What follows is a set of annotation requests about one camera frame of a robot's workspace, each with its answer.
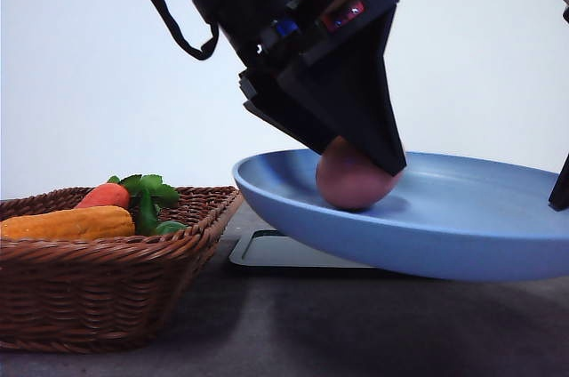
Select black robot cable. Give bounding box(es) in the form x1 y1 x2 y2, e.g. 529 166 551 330
152 0 219 60

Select orange toy carrot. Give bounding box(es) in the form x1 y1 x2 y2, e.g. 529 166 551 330
75 182 130 208

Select brown wicker basket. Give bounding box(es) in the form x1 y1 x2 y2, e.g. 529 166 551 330
0 185 243 353

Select brown egg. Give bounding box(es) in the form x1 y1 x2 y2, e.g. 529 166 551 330
316 135 401 210

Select black rectangular tray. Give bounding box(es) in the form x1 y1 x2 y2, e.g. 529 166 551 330
229 218 370 268

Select yellow toy corn cob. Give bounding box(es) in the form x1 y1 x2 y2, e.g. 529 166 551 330
0 205 136 244

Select blue round plate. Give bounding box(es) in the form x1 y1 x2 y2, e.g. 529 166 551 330
233 149 569 281

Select green toy vegetable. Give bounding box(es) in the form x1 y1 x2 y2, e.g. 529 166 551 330
156 221 188 235

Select green carrot leaves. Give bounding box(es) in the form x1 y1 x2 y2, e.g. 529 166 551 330
108 174 186 237

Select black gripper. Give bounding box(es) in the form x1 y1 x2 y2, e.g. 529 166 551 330
197 0 407 176

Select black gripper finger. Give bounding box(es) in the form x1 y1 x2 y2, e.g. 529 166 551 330
548 152 569 211

